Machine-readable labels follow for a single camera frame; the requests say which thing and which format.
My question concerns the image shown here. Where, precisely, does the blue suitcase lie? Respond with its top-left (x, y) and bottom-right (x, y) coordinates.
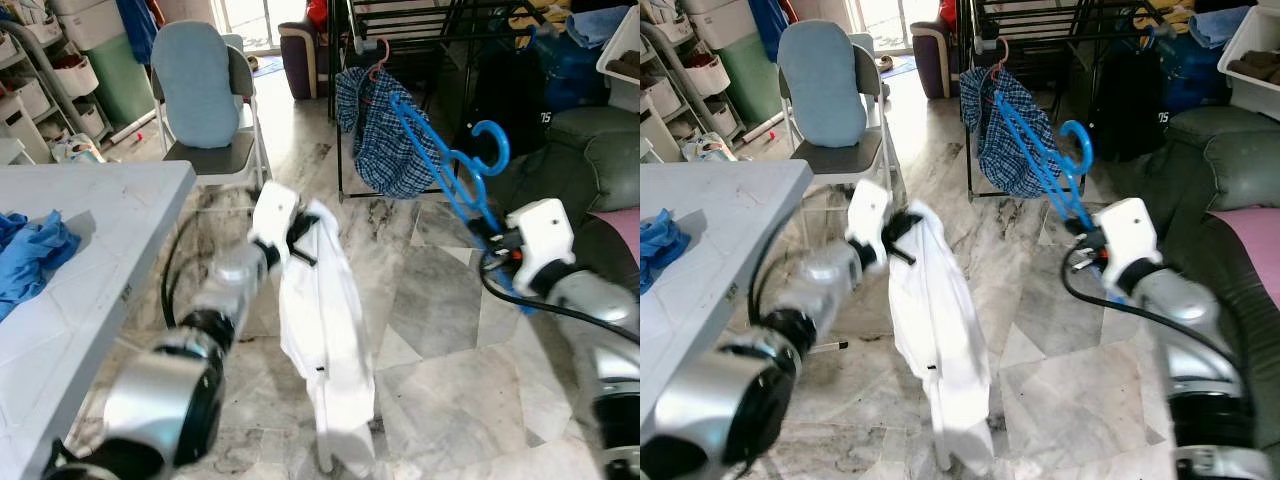
top-left (535, 30), bottom-right (611, 111)
top-left (1160, 30), bottom-right (1236, 111)

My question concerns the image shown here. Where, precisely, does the white laundry basket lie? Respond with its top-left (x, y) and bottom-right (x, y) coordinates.
top-left (597, 5), bottom-right (641, 86)
top-left (1215, 5), bottom-right (1280, 121)

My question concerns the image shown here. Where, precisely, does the blue plastic hanger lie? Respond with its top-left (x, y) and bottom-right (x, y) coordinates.
top-left (388, 92), bottom-right (536, 316)
top-left (993, 90), bottom-right (1126, 301)

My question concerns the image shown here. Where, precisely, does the blue plaid shirt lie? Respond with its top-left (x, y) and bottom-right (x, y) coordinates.
top-left (335, 65), bottom-right (451, 199)
top-left (960, 65), bottom-right (1063, 199)

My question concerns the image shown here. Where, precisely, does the light blue towel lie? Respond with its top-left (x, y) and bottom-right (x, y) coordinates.
top-left (565, 5), bottom-right (631, 49)
top-left (1188, 5), bottom-right (1256, 49)

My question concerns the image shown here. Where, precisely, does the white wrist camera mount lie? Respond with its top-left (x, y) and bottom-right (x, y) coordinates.
top-left (848, 180), bottom-right (893, 266)
top-left (508, 198), bottom-right (576, 291)
top-left (1092, 198), bottom-right (1163, 296)
top-left (248, 182), bottom-right (301, 251)

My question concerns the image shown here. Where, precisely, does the black garment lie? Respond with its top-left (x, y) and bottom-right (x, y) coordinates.
top-left (1090, 45), bottom-right (1171, 161)
top-left (470, 45), bottom-right (556, 161)

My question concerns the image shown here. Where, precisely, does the black metal drying rack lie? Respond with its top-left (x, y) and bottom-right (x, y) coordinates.
top-left (955, 0), bottom-right (1231, 201)
top-left (328, 0), bottom-right (601, 201)

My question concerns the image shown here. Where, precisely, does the white basket shelf rack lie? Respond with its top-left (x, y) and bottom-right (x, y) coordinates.
top-left (0, 0), bottom-right (111, 166)
top-left (640, 0), bottom-right (741, 166)

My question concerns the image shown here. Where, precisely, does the dark green leather sofa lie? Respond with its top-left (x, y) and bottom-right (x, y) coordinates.
top-left (520, 105), bottom-right (641, 301)
top-left (1140, 105), bottom-right (1280, 421)

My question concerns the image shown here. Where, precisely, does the dark blue hanging cloth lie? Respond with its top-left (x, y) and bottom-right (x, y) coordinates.
top-left (115, 0), bottom-right (161, 66)
top-left (745, 0), bottom-right (791, 66)

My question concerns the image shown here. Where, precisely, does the grey white folding chair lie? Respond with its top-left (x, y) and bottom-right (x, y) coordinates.
top-left (775, 45), bottom-right (896, 201)
top-left (150, 45), bottom-right (273, 201)

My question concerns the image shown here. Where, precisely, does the bright blue garment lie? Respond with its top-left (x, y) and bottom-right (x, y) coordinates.
top-left (640, 208), bottom-right (683, 296)
top-left (0, 210), bottom-right (81, 321)

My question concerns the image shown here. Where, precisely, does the light blue back cushion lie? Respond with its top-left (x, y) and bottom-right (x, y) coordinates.
top-left (150, 22), bottom-right (243, 151)
top-left (777, 20), bottom-right (869, 151)

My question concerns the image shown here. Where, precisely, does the white shirt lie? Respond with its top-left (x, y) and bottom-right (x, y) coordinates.
top-left (278, 198), bottom-right (379, 476)
top-left (888, 200), bottom-right (996, 476)

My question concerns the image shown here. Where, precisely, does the green white storage cabinet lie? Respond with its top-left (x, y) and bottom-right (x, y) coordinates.
top-left (690, 0), bottom-right (786, 126)
top-left (55, 0), bottom-right (156, 126)

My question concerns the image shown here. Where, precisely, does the purple armchair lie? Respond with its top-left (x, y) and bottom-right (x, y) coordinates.
top-left (910, 20), bottom-right (963, 99)
top-left (278, 20), bottom-right (336, 99)

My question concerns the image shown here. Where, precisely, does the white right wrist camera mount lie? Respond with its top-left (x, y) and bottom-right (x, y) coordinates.
top-left (1092, 198), bottom-right (1163, 296)
top-left (508, 198), bottom-right (576, 291)

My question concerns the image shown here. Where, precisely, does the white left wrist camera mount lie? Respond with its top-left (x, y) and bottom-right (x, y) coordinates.
top-left (248, 182), bottom-right (301, 251)
top-left (848, 180), bottom-right (893, 266)

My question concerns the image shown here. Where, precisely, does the pink sofa mat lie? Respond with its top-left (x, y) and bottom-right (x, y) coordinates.
top-left (590, 208), bottom-right (641, 263)
top-left (1205, 205), bottom-right (1280, 281)

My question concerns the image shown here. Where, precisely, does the white printed package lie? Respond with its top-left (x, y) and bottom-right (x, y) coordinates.
top-left (50, 135), bottom-right (106, 166)
top-left (680, 135), bottom-right (736, 166)

